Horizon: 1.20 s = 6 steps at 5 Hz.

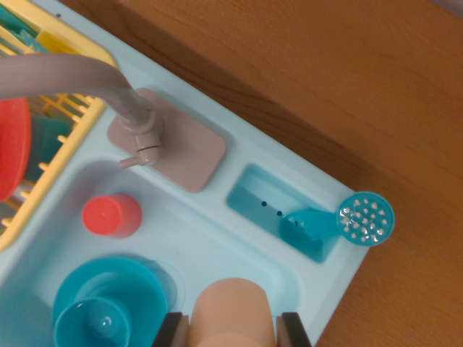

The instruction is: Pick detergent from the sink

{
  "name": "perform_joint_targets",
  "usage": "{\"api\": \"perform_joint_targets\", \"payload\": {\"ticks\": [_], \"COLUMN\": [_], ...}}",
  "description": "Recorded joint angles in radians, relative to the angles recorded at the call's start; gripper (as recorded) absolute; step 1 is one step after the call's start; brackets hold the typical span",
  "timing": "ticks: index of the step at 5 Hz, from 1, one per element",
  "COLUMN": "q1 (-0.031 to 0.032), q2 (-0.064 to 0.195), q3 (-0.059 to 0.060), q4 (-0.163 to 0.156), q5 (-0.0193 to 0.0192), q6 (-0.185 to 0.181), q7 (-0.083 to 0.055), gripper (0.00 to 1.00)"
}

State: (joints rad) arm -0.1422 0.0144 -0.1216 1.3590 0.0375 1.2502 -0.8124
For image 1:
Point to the teal slotted spoon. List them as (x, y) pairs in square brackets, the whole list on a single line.
[(365, 217)]

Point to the red toy tumbler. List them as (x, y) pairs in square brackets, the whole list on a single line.
[(105, 217)]

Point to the red toy plate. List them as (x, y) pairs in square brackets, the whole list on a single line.
[(14, 144)]

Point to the yellow plastic dish rack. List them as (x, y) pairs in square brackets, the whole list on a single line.
[(85, 119)]

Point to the cream detergent bottle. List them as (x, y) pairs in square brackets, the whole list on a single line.
[(231, 311)]

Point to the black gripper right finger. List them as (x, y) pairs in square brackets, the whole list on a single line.
[(294, 332)]

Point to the teal plate standing in rack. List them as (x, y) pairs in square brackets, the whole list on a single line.
[(47, 137)]

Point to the teal toy plate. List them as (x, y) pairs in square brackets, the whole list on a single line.
[(126, 274)]

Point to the teal toy fork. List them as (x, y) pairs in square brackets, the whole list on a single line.
[(30, 41)]

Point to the light blue toy sink unit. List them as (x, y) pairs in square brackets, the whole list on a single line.
[(202, 224)]

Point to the grey toy faucet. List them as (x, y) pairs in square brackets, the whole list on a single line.
[(188, 152)]

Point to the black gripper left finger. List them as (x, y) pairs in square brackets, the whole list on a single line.
[(171, 332)]

